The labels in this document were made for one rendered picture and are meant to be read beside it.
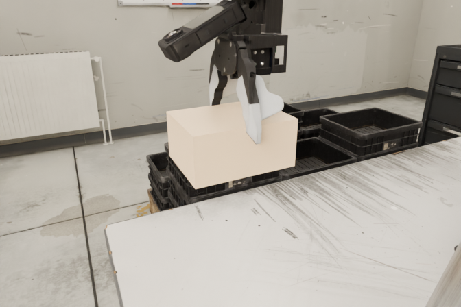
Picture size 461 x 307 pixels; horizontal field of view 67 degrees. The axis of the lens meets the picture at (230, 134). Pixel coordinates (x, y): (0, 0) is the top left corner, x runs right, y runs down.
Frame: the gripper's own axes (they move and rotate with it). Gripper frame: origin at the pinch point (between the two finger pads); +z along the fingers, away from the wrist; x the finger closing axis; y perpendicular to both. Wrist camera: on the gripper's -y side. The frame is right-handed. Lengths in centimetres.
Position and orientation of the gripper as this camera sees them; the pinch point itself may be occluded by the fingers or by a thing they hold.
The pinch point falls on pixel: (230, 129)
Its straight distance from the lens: 52.3
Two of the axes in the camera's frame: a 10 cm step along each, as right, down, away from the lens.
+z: 0.0, 9.4, 3.5
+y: 9.0, -1.5, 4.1
